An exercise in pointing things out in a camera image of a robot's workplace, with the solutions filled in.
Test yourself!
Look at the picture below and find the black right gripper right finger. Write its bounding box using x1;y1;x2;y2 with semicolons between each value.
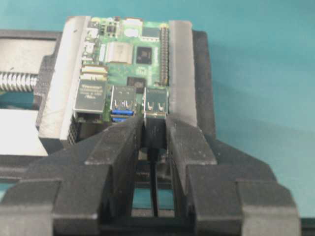
166;116;300;236

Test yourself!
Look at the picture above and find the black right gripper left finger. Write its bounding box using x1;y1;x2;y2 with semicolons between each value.
0;117;143;236

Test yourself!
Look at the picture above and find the black USB plug with cable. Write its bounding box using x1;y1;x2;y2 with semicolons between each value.
144;117;166;217

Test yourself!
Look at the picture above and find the green single-board computer PCB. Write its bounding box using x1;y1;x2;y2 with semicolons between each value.
73;16;169;123

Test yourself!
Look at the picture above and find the black bench vise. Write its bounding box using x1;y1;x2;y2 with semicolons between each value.
0;15;217;173

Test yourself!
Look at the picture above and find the steel threaded vise screw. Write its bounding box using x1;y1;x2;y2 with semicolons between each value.
0;71;39;92

